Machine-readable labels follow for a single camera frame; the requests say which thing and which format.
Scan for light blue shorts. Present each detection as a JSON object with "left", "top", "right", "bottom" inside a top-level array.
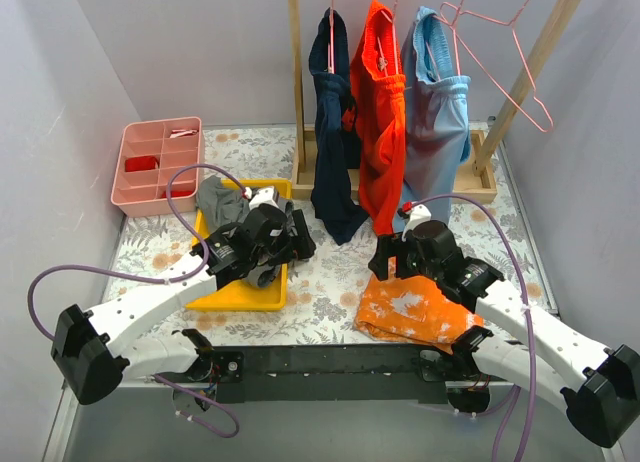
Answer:
[{"left": 401, "top": 6, "right": 471, "bottom": 203}]

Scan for pink divided organizer box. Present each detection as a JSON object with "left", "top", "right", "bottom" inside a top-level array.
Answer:
[{"left": 111, "top": 116, "right": 204, "bottom": 217}]

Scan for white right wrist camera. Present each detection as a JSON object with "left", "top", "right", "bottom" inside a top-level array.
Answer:
[{"left": 397, "top": 202, "right": 431, "bottom": 236}]

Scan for wooden clothes rack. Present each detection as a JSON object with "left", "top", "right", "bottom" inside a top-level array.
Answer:
[{"left": 288, "top": 0, "right": 582, "bottom": 203}]

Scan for navy blue shorts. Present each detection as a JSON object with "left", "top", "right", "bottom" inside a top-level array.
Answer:
[{"left": 309, "top": 9, "right": 368, "bottom": 245}]

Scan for pink hanger with navy shorts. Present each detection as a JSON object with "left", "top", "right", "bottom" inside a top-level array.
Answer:
[{"left": 327, "top": 0, "right": 335, "bottom": 74}]

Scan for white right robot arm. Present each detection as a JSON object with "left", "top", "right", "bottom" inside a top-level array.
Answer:
[{"left": 369, "top": 221, "right": 639, "bottom": 448}]

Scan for pink hanger with red shorts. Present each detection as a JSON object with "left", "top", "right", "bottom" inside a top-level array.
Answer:
[{"left": 376, "top": 0, "right": 401, "bottom": 77}]

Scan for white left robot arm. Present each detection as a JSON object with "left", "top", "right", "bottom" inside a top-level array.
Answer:
[{"left": 51, "top": 204, "right": 316, "bottom": 405}]

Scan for floral table mat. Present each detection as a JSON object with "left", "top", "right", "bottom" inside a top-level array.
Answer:
[{"left": 111, "top": 126, "right": 558, "bottom": 346}]

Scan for red cloth front compartment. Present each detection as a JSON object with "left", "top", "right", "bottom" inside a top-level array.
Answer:
[{"left": 159, "top": 190, "right": 195, "bottom": 199}]

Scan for white red cloth back compartment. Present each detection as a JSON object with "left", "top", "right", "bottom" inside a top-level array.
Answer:
[{"left": 169, "top": 129, "right": 199, "bottom": 139}]

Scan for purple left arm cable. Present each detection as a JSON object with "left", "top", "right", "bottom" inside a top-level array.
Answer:
[{"left": 27, "top": 163, "right": 257, "bottom": 439}]

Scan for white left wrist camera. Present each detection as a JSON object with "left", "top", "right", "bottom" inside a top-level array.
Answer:
[{"left": 243, "top": 185, "right": 280, "bottom": 210}]

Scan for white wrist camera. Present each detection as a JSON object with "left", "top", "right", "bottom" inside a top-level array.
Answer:
[
  {"left": 243, "top": 185, "right": 280, "bottom": 210},
  {"left": 397, "top": 202, "right": 431, "bottom": 236}
]

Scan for pink wire hanger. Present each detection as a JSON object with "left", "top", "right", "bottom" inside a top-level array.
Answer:
[{"left": 439, "top": 0, "right": 555, "bottom": 134}]

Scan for pink hanger with blue shorts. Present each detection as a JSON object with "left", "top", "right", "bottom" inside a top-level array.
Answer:
[{"left": 436, "top": 0, "right": 466, "bottom": 76}]

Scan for grey shorts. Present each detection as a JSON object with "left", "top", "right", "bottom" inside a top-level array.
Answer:
[{"left": 196, "top": 175, "right": 293, "bottom": 235}]

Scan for red orange shorts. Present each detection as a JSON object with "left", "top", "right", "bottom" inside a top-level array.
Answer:
[{"left": 350, "top": 0, "right": 406, "bottom": 235}]

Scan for orange white folded shorts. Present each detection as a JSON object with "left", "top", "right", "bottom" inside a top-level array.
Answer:
[{"left": 354, "top": 276, "right": 484, "bottom": 354}]

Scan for red folded cloth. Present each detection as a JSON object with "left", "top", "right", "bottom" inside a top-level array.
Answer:
[{"left": 124, "top": 155, "right": 159, "bottom": 173}]

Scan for yellow plastic tray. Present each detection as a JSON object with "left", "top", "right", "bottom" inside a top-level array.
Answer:
[{"left": 186, "top": 179, "right": 292, "bottom": 312}]

